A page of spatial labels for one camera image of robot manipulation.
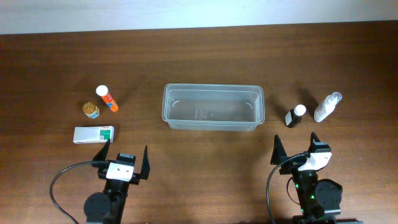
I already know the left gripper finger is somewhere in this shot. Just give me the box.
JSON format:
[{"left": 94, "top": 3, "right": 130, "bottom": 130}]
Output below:
[
  {"left": 93, "top": 139, "right": 110, "bottom": 162},
  {"left": 139, "top": 146, "right": 150, "bottom": 180}
]

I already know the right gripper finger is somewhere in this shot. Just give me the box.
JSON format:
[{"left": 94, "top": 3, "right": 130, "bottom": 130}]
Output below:
[
  {"left": 310, "top": 132, "right": 320, "bottom": 152},
  {"left": 271, "top": 134, "right": 288, "bottom": 165}
]

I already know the white spray bottle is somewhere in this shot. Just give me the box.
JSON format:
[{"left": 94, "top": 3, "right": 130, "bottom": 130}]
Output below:
[{"left": 313, "top": 92, "right": 342, "bottom": 123}]

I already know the dark bottle white cap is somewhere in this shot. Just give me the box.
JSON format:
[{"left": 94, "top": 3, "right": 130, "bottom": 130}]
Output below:
[{"left": 285, "top": 105, "right": 307, "bottom": 128}]

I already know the white green medicine box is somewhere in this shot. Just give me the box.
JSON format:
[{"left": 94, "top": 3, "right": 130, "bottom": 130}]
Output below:
[{"left": 73, "top": 126, "right": 114, "bottom": 144}]

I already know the orange tube white cap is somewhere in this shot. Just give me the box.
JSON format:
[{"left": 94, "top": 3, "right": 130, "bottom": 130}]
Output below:
[{"left": 96, "top": 85, "right": 119, "bottom": 112}]

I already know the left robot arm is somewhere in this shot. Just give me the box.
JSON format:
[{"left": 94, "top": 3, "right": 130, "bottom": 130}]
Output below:
[{"left": 83, "top": 140, "right": 150, "bottom": 224}]

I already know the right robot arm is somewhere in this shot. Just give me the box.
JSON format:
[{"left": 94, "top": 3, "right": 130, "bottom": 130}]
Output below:
[{"left": 266, "top": 133, "right": 361, "bottom": 224}]

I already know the clear plastic container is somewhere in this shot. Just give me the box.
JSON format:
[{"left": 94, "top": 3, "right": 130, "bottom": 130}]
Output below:
[{"left": 162, "top": 83, "right": 266, "bottom": 131}]

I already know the small jar gold lid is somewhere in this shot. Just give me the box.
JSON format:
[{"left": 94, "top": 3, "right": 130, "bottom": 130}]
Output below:
[{"left": 82, "top": 102, "right": 100, "bottom": 119}]

